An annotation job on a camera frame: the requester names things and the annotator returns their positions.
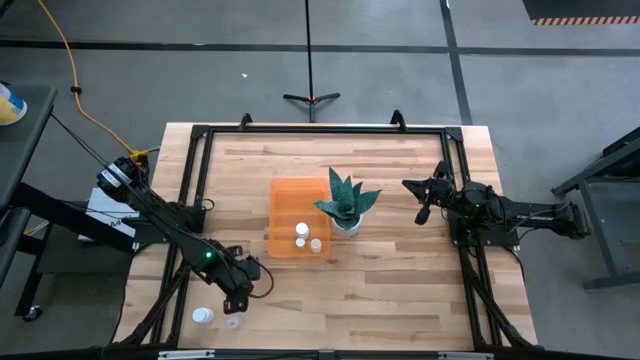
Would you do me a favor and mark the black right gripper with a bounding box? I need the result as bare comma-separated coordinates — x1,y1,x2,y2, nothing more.
401,161,456,227

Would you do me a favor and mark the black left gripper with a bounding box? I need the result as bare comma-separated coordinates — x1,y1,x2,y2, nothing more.
214,244,262,316

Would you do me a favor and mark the orange plastic basket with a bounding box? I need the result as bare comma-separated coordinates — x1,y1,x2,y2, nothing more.
268,176,333,260

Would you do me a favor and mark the green plant in white pot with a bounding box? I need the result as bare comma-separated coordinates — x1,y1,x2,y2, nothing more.
313,166,383,239

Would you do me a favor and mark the black metal cart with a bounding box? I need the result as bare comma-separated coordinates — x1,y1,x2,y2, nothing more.
551,126,640,292

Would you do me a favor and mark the black tripod stand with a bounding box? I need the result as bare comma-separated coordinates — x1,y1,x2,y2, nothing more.
282,0,342,124

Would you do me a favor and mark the black mat with hazard stripes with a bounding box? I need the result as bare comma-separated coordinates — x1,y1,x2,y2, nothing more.
521,0,640,27

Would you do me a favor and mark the black side table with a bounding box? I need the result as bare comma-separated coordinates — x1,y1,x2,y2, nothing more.
0,83,146,322

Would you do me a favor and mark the yellow blue wipes container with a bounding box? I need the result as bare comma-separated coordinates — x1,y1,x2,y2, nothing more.
0,81,29,127

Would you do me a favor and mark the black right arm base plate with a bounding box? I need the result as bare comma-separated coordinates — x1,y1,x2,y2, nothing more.
448,204,522,248

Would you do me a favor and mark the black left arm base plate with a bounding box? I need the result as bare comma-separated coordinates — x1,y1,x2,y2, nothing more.
130,199,207,246

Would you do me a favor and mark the black aluminium table frame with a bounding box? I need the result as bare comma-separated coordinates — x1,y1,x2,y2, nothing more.
113,109,535,354

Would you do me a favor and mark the thin black cable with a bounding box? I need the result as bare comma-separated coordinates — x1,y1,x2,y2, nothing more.
49,112,151,192

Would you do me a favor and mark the yellow extension cable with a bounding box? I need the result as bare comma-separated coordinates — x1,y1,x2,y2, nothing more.
36,0,150,165

